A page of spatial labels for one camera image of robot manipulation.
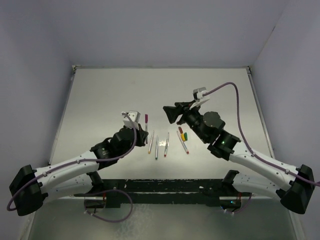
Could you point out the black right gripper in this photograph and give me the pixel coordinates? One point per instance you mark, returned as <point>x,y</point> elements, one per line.
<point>173,112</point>

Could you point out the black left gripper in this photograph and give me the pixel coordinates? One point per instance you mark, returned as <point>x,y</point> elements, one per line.
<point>141,135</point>

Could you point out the white pen purple end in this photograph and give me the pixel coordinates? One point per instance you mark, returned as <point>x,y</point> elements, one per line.
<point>146,129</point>

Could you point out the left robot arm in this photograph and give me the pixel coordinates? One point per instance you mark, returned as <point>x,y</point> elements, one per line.
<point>31,188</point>

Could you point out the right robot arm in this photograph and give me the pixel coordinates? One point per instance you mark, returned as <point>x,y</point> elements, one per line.
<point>293,186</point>

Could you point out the white pen yellow end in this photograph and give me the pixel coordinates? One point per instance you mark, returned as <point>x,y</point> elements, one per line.
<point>151,142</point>

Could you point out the white pen green end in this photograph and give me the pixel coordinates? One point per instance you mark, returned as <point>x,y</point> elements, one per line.
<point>156,147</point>

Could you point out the white pen brown tip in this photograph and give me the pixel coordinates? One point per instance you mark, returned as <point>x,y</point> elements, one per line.
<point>182,143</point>

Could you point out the white pen red end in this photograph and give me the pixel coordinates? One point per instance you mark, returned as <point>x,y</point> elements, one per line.
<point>166,144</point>

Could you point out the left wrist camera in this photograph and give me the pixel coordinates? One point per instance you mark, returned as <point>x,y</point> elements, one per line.
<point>131,119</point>

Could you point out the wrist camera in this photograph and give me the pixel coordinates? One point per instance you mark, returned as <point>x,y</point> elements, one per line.
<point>200,97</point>
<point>131,119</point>

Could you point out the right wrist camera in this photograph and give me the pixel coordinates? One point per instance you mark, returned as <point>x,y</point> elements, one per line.
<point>200,97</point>

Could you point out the black base frame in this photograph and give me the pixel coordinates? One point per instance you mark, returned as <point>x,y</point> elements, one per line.
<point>208,192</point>

